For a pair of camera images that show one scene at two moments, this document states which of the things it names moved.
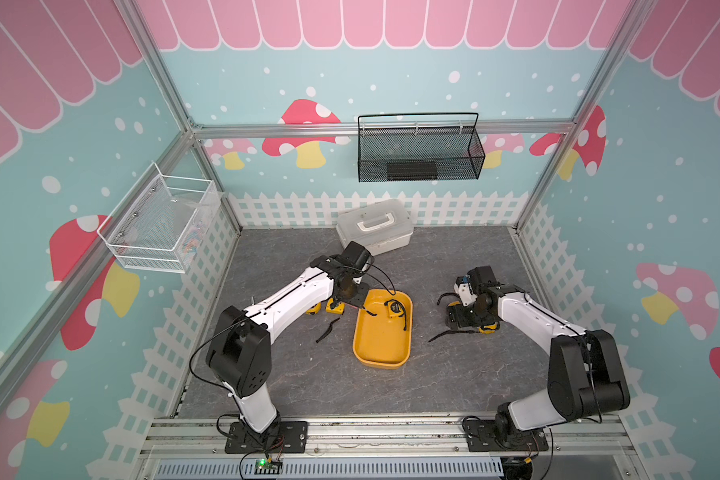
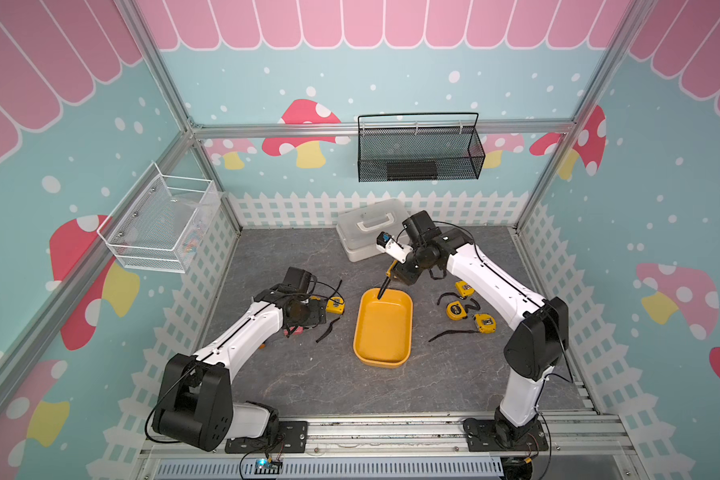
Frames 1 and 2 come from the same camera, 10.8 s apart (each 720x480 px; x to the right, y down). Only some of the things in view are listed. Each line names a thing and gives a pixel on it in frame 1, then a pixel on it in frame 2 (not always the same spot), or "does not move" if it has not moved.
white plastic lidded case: x=381 y=225 does not move
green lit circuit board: x=267 y=467 does not move
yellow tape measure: x=339 y=308 does not move
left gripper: x=359 y=299 -> x=317 y=313
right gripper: x=460 y=320 -> x=402 y=275
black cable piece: x=485 y=329 does not move
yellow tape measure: x=396 y=309 -> x=388 y=277
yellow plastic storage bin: x=380 y=341 does not move
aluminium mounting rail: x=386 y=437 does not move
